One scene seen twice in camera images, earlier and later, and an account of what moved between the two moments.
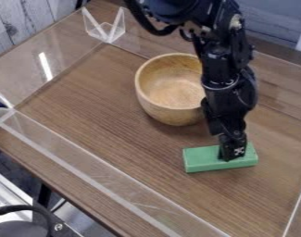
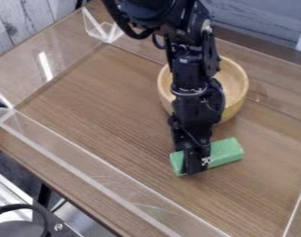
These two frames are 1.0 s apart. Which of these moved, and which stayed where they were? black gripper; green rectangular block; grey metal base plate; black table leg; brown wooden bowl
Moved: brown wooden bowl; black gripper; green rectangular block
Stayed: grey metal base plate; black table leg
